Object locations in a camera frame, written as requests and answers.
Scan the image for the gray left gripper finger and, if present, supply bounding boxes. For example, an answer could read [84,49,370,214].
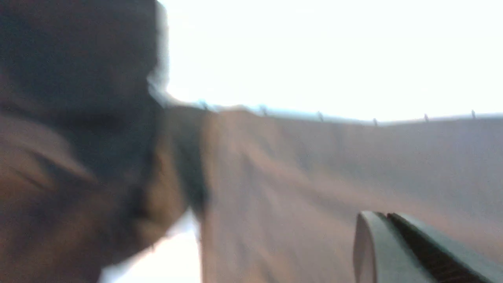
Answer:
[353,211,503,283]

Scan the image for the gray long-sleeved shirt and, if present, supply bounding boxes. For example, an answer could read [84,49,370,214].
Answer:
[0,106,503,283]

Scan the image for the pile of black clothes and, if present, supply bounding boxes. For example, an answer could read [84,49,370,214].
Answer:
[0,0,169,189]

